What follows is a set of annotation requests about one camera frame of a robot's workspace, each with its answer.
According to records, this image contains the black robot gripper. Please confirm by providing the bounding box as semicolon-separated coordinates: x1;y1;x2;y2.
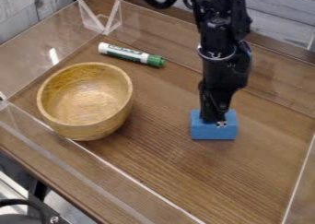
197;42;252;127

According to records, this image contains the black table leg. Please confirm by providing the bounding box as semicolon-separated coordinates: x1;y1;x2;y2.
33;181;48;201

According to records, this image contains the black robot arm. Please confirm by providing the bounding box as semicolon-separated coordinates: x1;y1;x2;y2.
184;0;252;127

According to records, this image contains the brown wooden bowl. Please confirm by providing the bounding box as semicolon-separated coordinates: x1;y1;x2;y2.
37;62;133;141

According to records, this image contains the black cable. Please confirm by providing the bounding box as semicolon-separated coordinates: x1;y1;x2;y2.
0;196;42;224

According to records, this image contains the green and white marker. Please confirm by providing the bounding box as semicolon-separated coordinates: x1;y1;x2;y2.
99;42;165;67

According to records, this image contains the clear acrylic corner bracket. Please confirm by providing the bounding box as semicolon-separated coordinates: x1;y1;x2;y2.
77;0;121;36

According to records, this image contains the blue rectangular block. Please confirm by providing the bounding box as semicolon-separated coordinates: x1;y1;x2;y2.
189;110;239;140

